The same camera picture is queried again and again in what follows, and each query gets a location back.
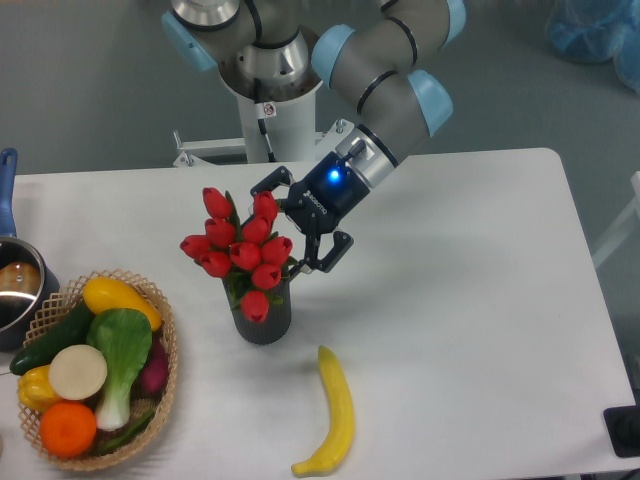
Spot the woven wicker basket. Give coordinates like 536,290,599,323
18,270,178,472

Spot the dark grey ribbed vase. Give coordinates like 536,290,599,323
222,278,292,345

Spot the black device at edge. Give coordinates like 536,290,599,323
603,405,639,458

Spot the green bok choy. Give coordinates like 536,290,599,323
87,308,152,431

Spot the red tulip bouquet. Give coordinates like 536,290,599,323
180,187,293,322

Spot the blue plastic bag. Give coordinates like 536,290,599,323
545,1,639,93

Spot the white frame at right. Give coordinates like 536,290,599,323
591,171,639,269

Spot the yellow squash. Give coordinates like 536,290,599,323
82,276,163,332

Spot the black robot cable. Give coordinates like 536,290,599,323
252,77,277,164

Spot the yellow bell pepper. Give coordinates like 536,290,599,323
18,365,62,413

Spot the dark green cucumber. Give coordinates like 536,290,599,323
9,301,95,376

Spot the yellow banana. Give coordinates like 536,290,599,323
291,346,356,477

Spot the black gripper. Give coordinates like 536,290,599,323
249,152,372,279

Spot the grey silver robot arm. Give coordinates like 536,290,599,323
161,1,466,273

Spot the blue saucepan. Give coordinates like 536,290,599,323
1,148,60,352

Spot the purple sweet potato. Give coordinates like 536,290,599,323
139,337,169,394

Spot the green chili pepper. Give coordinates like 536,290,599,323
93,409,155,456

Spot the round cream white slice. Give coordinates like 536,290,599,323
48,344,107,401

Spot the orange fruit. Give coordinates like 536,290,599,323
39,402,97,458

